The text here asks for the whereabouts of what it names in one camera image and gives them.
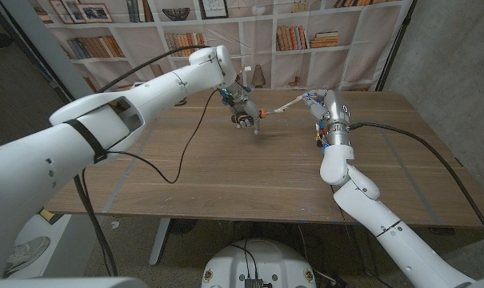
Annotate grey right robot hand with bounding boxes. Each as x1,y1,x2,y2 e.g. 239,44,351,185
302,88,351,130

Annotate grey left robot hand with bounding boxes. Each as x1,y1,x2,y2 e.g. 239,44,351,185
229,94,263,135

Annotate beige masking tape roll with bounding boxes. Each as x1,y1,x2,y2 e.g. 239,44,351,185
265,94,306,117

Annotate printed bookshelf backdrop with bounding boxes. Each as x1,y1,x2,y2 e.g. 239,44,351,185
27,0,414,117

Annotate black backdrop stand pole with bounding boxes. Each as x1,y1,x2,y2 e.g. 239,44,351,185
375,0,418,92

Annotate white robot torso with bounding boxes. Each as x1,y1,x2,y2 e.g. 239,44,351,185
201,238,318,288

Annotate grey table leg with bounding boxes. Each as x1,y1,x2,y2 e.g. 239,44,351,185
353,230,378,278
149,218,171,267

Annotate yellow black pad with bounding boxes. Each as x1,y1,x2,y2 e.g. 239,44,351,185
39,208,65,225

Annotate white grey sneaker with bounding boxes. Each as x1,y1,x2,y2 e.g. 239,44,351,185
3,235,51,275

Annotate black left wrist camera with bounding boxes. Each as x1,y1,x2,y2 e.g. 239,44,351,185
221,88,237,107

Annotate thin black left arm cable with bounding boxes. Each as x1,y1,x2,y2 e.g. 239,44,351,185
105,90,219,185

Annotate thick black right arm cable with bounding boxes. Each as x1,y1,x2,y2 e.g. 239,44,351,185
348,122,484,247

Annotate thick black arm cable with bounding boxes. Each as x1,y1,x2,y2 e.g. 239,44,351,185
348,122,484,247
72,44,210,278

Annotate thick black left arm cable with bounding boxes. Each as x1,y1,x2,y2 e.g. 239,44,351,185
72,44,210,278

